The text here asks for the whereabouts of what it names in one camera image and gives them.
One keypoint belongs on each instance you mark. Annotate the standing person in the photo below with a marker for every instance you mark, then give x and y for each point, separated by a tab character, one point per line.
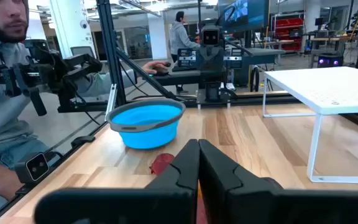
179	37

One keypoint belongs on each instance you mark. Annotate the black computer mouse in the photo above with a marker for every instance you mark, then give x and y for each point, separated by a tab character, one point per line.
164	73

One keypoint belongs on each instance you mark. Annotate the black box white labels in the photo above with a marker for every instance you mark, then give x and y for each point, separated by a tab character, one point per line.
233	59
186	57

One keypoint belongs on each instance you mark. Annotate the person's hand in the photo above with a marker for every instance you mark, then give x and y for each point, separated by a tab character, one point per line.
152	66

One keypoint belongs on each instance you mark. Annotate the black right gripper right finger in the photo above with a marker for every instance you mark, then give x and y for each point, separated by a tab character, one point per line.
244	205

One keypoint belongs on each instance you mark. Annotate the dark red pepper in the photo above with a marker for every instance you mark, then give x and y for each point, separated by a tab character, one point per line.
161	163

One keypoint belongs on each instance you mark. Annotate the blue collapsible bowl grey rim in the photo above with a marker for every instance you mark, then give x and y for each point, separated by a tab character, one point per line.
148	124

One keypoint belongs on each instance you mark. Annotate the computer monitor blue screen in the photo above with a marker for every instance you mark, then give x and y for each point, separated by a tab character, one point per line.
244	14

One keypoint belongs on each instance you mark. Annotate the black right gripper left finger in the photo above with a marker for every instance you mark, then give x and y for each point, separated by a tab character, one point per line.
166	205

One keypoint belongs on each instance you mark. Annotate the white perforated metal riser shelf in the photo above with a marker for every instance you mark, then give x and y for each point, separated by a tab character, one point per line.
322	90

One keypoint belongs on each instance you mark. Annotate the table-level camera box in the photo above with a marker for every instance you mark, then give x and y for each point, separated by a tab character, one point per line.
36	166

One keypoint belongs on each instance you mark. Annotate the computer tower purple lights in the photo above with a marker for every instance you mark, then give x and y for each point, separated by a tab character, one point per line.
329	60

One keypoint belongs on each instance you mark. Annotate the red storage bin rack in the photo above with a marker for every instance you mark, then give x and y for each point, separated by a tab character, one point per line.
287	31

